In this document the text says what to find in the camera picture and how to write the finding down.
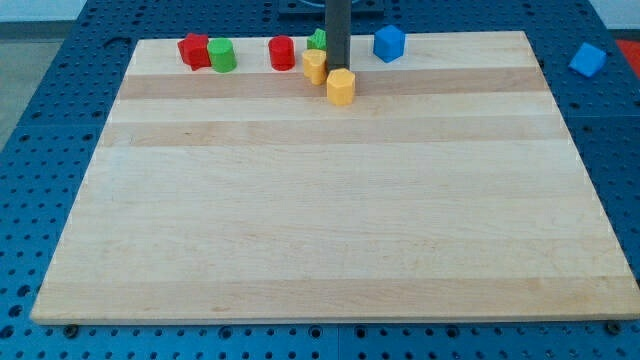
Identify yellow heart block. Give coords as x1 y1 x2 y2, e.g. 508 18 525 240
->
302 49 327 85

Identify yellow hexagon block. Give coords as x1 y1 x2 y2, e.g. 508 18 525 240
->
326 68 355 106

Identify wooden board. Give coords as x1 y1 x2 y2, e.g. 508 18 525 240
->
31 31 639 325

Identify red cylinder block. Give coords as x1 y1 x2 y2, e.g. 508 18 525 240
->
268 35 295 71

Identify green star block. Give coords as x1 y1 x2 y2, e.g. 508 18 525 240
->
306 28 327 51

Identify blue cube block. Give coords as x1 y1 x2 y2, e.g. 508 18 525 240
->
373 25 406 63

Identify green cylinder block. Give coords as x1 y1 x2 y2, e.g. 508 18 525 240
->
207 38 237 73

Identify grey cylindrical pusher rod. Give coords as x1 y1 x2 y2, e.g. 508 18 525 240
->
325 0 351 70

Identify red star block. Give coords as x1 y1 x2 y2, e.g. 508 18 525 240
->
177 33 211 71

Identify blue wedge block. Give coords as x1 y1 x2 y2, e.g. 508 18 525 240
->
568 42 607 78

